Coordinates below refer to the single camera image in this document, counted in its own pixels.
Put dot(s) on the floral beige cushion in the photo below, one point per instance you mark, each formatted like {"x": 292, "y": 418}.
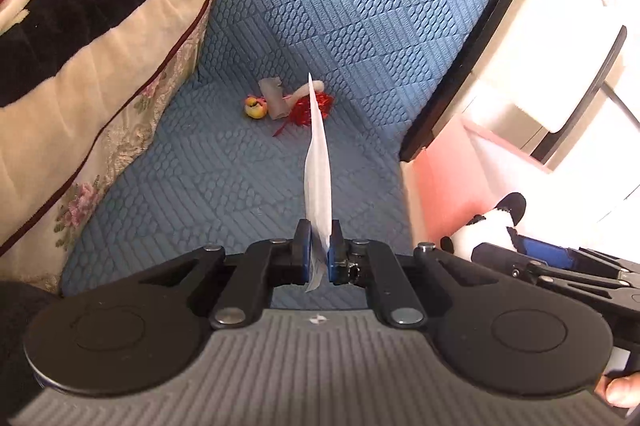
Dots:
{"x": 65, "y": 143}

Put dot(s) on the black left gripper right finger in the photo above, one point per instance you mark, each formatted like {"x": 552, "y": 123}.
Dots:
{"x": 373, "y": 266}

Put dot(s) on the white side cabinet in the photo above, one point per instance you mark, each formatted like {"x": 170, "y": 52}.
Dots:
{"x": 541, "y": 79}

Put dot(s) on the red glittery ornament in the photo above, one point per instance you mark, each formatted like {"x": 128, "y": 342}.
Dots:
{"x": 301, "y": 111}

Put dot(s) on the yellow round toy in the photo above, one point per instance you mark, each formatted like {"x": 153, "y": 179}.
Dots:
{"x": 255, "y": 108}

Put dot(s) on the black white panda plush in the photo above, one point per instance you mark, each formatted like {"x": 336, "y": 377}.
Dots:
{"x": 494, "y": 227}

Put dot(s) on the blue quilted sofa cover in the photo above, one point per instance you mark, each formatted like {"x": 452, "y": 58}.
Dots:
{"x": 213, "y": 176}

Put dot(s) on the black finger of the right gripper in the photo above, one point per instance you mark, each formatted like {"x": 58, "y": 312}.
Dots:
{"x": 553, "y": 255}

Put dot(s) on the pink storage box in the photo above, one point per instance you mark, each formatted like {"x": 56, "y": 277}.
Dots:
{"x": 465, "y": 171}

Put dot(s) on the white tube toy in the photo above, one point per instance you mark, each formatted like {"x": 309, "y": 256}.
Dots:
{"x": 303, "y": 91}

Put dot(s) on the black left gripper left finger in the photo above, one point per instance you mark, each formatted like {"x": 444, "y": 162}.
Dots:
{"x": 264, "y": 266}

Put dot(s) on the clear plastic packet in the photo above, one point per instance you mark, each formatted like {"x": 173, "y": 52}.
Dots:
{"x": 317, "y": 193}

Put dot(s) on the black sofa frame edge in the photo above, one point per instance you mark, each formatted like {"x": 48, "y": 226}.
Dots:
{"x": 421, "y": 132}

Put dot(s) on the person's hand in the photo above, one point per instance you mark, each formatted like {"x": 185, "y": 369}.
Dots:
{"x": 621, "y": 392}

